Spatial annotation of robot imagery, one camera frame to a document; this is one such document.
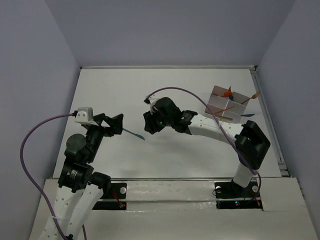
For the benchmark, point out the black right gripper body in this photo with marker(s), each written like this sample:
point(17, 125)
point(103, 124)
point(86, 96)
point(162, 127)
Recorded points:
point(156, 121)

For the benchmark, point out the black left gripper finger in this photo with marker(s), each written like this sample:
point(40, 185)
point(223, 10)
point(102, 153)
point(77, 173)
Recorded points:
point(115, 124)
point(99, 119)

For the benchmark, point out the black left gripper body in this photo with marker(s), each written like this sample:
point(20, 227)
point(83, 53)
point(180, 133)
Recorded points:
point(106, 125)

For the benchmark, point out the teal plastic knife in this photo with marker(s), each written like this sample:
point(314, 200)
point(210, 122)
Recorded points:
point(135, 134)

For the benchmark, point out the yellow-orange chopstick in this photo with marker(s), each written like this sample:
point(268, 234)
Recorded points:
point(224, 118)

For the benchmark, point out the orange plastic spoon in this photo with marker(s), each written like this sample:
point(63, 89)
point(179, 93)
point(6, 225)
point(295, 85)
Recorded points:
point(226, 94)

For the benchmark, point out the red-orange chopstick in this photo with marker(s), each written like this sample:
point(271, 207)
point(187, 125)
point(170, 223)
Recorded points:
point(223, 110)

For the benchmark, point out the dark blue plastic knife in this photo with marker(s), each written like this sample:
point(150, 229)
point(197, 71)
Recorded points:
point(247, 115)

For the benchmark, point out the copper fork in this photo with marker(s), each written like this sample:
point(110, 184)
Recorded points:
point(254, 96)

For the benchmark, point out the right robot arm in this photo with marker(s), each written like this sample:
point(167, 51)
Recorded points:
point(250, 143)

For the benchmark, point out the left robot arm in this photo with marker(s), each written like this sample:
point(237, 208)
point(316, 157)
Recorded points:
point(79, 185)

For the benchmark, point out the white divided utensil container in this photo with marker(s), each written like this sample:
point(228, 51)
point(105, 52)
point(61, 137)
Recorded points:
point(217, 103)

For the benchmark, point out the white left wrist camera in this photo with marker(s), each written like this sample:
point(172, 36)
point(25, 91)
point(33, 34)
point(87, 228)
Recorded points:
point(84, 115)

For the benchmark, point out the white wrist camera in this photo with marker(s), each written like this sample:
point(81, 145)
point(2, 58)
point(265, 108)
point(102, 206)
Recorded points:
point(84, 115)
point(151, 102)

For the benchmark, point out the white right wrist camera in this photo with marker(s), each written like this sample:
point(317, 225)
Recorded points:
point(151, 102)

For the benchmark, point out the aluminium table edge rail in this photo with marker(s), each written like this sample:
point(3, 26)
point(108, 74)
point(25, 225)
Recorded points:
point(228, 67)

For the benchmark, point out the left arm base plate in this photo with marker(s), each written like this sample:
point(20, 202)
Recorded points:
point(114, 200)

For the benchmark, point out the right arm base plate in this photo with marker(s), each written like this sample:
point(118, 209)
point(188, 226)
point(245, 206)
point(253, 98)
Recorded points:
point(230, 196)

